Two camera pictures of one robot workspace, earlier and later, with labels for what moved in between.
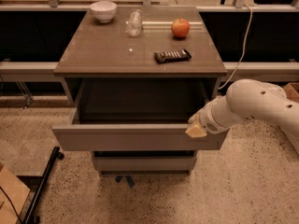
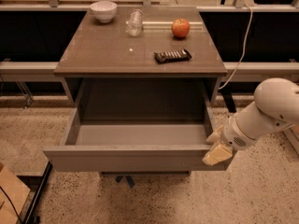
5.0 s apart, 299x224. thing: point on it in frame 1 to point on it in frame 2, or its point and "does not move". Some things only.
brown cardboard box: [18, 193] does not move
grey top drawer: [137, 114] to [133, 145]
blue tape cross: [130, 180] does not move
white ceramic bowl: [103, 10] does not move
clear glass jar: [134, 22] does not move
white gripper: [206, 120] to [234, 135]
